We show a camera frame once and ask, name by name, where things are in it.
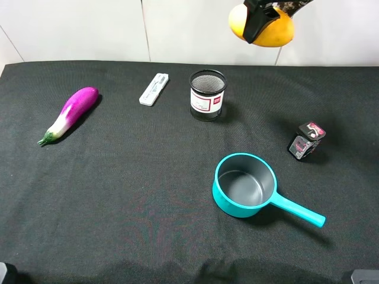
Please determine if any black mesh pen holder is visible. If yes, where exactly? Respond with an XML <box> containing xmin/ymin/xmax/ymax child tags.
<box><xmin>189</xmin><ymin>69</ymin><xmax>227</xmax><ymax>122</ymax></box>

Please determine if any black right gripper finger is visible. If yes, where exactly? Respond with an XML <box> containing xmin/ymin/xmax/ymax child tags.
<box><xmin>269</xmin><ymin>0</ymin><xmax>313</xmax><ymax>17</ymax></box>

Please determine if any yellow mango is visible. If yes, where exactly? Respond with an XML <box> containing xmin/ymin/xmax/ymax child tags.
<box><xmin>229</xmin><ymin>3</ymin><xmax>294</xmax><ymax>47</ymax></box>

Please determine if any black gum tin box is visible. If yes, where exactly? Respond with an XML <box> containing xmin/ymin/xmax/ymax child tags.
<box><xmin>287</xmin><ymin>121</ymin><xmax>326</xmax><ymax>160</ymax></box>

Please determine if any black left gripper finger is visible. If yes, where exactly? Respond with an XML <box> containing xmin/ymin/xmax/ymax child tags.
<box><xmin>243</xmin><ymin>0</ymin><xmax>280</xmax><ymax>44</ymax></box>

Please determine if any teal saucepan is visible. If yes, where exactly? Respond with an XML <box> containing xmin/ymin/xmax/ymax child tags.
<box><xmin>212</xmin><ymin>153</ymin><xmax>326</xmax><ymax>228</ymax></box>

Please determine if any white flat box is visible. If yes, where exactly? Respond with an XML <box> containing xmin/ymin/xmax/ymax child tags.
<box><xmin>139</xmin><ymin>73</ymin><xmax>169</xmax><ymax>107</ymax></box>

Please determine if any black table cloth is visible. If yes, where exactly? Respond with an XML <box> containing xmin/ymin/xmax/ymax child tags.
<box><xmin>1</xmin><ymin>61</ymin><xmax>378</xmax><ymax>283</ymax></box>

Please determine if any purple toy eggplant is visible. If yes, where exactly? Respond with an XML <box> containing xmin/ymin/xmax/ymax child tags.
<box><xmin>37</xmin><ymin>87</ymin><xmax>99</xmax><ymax>146</ymax></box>

